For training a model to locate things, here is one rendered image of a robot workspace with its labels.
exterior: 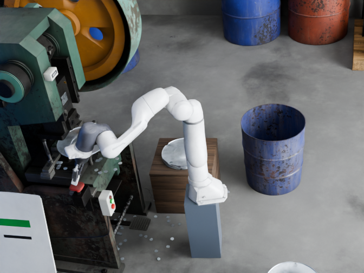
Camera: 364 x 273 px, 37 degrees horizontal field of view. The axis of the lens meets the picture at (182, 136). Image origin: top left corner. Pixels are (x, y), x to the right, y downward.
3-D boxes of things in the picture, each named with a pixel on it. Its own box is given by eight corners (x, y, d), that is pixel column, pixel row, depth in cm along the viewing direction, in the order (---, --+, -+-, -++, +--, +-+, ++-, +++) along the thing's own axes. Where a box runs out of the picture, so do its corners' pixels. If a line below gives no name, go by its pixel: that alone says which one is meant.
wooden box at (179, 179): (220, 176, 389) (217, 137, 368) (215, 214, 359) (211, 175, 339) (166, 175, 396) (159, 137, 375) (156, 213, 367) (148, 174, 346)
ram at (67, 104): (83, 118, 307) (71, 72, 289) (72, 134, 296) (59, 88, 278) (56, 116, 312) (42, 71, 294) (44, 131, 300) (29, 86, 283)
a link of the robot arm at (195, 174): (204, 159, 314) (200, 124, 299) (209, 180, 299) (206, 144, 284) (185, 162, 313) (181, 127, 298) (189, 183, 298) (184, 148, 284)
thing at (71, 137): (48, 155, 301) (47, 154, 300) (70, 124, 323) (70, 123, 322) (96, 160, 293) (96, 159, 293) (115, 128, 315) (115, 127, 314)
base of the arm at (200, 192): (227, 182, 317) (226, 163, 308) (227, 205, 302) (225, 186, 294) (189, 182, 320) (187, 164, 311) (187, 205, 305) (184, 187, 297)
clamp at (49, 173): (64, 160, 309) (59, 145, 302) (51, 180, 296) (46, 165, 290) (54, 159, 310) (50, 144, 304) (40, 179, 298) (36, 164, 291)
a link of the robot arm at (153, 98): (178, 82, 258) (166, 67, 270) (147, 103, 257) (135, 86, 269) (194, 110, 270) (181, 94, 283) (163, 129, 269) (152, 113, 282)
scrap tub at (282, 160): (306, 160, 393) (308, 105, 364) (301, 200, 361) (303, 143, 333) (248, 155, 404) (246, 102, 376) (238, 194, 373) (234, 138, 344)
